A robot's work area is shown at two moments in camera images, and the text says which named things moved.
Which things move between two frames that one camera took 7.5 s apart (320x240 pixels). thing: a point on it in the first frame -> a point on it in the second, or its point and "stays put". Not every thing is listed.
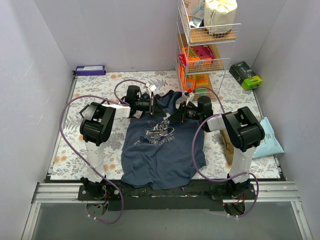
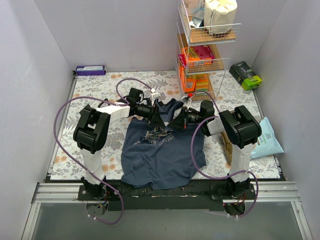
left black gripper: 152,105 -> 154,114
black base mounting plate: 198,196 stays put
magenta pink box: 204,51 stays put
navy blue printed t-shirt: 158,153 stays put
